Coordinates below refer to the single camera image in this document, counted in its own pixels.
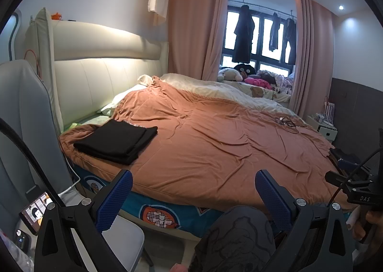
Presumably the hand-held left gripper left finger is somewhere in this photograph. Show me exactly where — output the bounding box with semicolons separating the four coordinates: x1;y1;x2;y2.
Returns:
34;169;134;272

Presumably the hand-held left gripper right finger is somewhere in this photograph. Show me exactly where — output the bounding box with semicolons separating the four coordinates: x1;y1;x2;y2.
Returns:
255;169;358;272

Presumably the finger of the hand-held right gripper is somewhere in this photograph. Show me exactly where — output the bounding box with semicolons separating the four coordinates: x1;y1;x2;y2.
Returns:
338;161;374;175
325;170;350;186

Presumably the person's right hand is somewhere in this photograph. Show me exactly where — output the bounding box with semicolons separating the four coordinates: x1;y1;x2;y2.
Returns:
352;210;383;243

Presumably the black printed T-shirt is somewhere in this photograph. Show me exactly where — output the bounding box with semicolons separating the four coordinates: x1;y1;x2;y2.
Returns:
329;148;361;165

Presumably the white nightstand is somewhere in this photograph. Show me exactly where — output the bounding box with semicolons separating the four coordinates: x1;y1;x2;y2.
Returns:
307;113;338;141

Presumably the person's left leg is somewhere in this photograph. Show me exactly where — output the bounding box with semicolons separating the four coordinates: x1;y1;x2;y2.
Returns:
188;204;276;272

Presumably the pink striped bag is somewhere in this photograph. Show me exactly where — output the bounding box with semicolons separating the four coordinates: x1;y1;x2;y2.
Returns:
323;95;336;125

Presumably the folded black garment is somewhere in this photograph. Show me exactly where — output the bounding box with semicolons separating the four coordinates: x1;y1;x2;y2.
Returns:
79;126;158;165

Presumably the teal printed bedsheet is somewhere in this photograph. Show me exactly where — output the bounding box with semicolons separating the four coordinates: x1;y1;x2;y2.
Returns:
70;164;240;238

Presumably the orange blanket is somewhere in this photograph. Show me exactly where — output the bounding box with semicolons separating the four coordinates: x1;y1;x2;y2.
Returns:
60;76;356;211

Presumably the phone with lit screen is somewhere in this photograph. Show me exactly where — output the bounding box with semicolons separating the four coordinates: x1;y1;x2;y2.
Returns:
18;191;53;235

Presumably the pale green bedsheet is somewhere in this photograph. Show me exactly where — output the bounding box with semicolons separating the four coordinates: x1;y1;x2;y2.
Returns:
61;113;114;135

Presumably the white pillow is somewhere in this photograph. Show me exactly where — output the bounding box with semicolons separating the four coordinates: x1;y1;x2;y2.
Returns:
100;83;150;117

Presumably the small black device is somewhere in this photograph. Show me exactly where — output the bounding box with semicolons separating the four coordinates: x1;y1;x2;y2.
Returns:
15;228;32;250

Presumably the narrow pink curtain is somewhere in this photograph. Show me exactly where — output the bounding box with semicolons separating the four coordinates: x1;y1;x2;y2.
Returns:
289;0;336;117

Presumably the floral crumpled cloth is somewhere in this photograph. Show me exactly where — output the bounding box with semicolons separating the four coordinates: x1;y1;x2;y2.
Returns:
257;70;295;93

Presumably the bear print bedding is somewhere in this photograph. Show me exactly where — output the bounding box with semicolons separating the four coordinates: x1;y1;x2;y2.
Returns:
223;79;292;102

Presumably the pink plush toy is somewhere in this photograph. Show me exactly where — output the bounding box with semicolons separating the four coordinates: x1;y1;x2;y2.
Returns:
245;77;271;88

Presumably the cream upholstered headboard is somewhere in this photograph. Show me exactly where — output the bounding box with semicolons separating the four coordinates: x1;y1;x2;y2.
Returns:
25;7;169;133

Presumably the grey chair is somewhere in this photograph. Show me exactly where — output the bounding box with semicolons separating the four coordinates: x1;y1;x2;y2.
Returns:
0;59;154;272

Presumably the white plush toy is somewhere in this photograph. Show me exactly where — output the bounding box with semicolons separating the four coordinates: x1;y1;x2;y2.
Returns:
217;68;243;82

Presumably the cream duvet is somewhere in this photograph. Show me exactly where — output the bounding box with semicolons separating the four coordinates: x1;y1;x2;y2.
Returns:
138;73;306;118

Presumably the black plush toy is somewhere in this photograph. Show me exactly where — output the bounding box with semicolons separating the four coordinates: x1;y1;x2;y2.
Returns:
233;63;255;76

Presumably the dark hanging jacket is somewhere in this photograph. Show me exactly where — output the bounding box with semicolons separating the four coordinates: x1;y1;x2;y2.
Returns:
283;17;297;64

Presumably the small dark hanging garment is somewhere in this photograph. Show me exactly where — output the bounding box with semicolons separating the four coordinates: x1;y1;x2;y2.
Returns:
269;12;282;52

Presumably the black-framed window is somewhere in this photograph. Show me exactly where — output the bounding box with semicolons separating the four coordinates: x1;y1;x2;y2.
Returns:
220;4;297;76

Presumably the long dark hanging coat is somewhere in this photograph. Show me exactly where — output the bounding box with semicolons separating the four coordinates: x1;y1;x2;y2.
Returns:
233;5;255;63

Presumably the wide pink curtain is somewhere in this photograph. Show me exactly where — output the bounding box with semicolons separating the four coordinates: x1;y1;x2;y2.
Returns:
168;0;229;82

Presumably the right hand-held gripper cable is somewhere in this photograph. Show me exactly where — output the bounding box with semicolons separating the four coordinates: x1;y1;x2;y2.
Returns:
329;145;383;205

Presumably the hand-held gripper cable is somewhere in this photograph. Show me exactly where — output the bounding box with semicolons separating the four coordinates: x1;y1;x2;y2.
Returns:
329;145;383;205
0;118;60;204

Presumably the black cable tangle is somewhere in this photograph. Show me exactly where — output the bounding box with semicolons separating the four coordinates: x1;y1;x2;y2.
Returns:
274;115;300;133

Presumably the left hand-held gripper cable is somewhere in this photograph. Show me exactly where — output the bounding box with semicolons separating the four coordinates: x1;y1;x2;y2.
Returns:
0;118;60;204

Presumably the clothes rail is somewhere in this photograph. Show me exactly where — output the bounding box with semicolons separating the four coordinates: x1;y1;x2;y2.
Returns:
227;0;297;17

